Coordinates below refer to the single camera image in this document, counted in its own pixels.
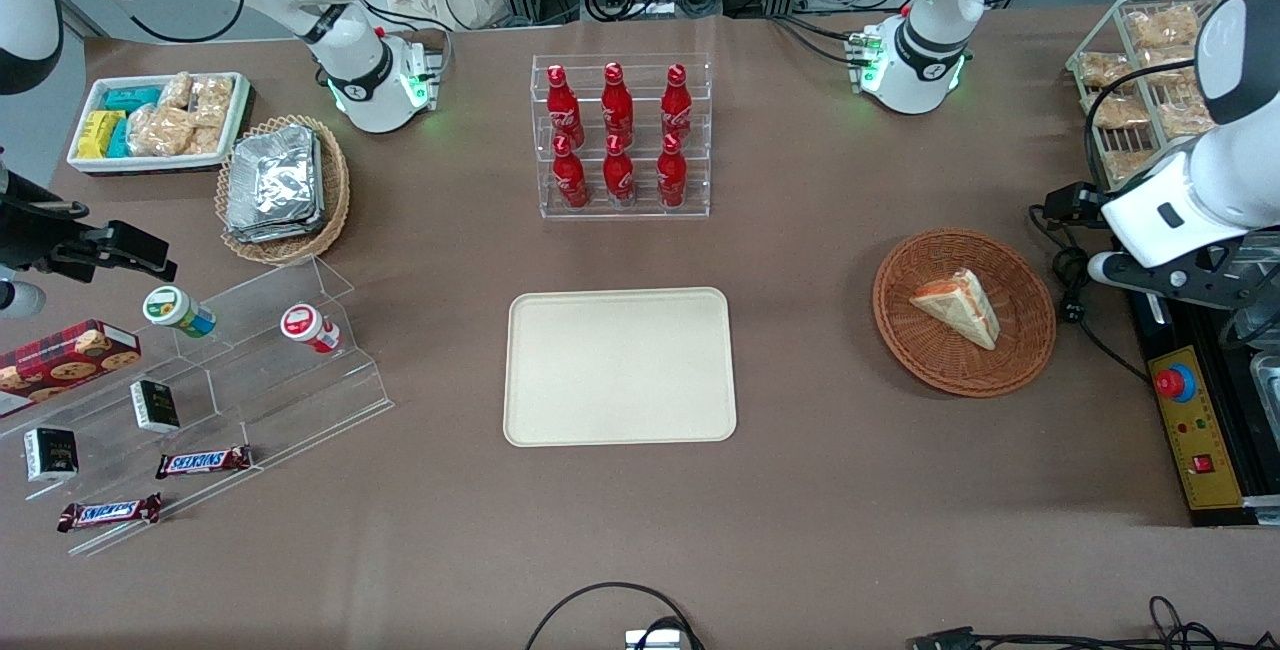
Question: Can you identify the bagged fried snack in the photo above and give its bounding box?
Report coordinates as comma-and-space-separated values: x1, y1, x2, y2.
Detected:
1077, 51, 1137, 90
1155, 98, 1218, 137
1084, 92, 1152, 130
1144, 47, 1207, 83
1102, 149, 1163, 183
1127, 4, 1202, 50

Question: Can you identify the silver foil container stack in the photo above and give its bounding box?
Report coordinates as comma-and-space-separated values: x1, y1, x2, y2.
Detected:
225, 124, 327, 245

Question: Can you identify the black looped cable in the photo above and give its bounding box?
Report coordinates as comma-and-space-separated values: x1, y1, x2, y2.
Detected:
524, 581, 705, 650

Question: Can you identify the clear acrylic step display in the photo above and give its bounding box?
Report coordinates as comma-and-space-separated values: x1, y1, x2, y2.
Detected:
0, 254, 395, 558

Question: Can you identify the triangular sandwich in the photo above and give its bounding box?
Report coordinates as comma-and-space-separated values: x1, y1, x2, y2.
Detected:
908, 268, 1002, 352

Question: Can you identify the red emergency stop button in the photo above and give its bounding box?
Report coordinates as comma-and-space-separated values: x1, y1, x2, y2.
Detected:
1155, 363, 1199, 404

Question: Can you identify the red lid cup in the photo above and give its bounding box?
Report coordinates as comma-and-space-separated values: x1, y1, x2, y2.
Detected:
279, 303, 343, 355

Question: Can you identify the clear plastic container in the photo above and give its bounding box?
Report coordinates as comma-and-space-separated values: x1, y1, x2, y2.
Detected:
1249, 350, 1280, 433

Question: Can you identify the brown wicker basket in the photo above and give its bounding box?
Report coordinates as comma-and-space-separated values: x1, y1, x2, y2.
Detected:
872, 227, 1058, 399

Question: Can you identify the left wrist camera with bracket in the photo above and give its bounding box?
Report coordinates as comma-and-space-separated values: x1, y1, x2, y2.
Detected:
1087, 238, 1280, 313

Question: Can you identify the snickers chocolate bar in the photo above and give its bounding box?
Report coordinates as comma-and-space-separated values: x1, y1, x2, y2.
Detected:
56, 492, 164, 534
154, 444, 254, 481

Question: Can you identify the white rectangular snack tray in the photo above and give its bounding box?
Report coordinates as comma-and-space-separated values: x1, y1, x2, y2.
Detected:
66, 71, 252, 176

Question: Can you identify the white wire rack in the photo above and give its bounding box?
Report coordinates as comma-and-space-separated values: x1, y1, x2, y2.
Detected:
1065, 0, 1233, 203

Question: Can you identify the black appliance housing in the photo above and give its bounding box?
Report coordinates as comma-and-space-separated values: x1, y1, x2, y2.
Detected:
1125, 225, 1280, 528

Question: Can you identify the red cola bottle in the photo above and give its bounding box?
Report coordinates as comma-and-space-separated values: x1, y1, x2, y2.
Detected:
602, 134, 637, 207
546, 64, 585, 149
552, 135, 590, 210
661, 63, 694, 143
656, 133, 689, 209
601, 61, 635, 147

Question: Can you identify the beige plastic serving tray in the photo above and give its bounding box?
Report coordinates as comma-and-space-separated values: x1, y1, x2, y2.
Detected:
503, 287, 739, 448

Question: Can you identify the yellow snack pack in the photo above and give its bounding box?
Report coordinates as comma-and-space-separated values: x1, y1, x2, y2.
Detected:
76, 110, 127, 160

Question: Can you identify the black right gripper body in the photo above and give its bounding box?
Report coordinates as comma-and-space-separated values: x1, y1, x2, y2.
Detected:
0, 168, 93, 277

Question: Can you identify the clear acrylic bottle rack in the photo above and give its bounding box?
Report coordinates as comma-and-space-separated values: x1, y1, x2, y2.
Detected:
531, 53, 714, 221

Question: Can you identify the small black box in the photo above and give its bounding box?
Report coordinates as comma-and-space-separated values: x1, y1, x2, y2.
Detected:
129, 379, 182, 435
23, 426, 80, 484

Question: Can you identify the green lid cup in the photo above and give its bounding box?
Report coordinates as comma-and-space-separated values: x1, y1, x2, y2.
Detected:
142, 285, 218, 339

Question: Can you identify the light wicker basket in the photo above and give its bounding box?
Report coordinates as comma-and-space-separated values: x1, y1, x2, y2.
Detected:
214, 114, 352, 267

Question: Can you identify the red cookie box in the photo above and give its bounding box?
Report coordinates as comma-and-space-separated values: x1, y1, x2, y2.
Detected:
0, 318, 143, 420

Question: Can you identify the black cable with connector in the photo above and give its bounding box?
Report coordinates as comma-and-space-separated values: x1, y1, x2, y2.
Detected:
907, 594, 1280, 650

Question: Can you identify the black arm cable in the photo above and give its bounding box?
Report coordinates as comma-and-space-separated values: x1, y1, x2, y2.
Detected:
1084, 58, 1201, 193

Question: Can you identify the yellow control box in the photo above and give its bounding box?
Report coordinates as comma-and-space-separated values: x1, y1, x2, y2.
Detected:
1146, 344, 1247, 513

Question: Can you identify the black cable with plug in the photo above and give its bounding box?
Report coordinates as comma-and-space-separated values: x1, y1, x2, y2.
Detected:
1028, 204, 1151, 383

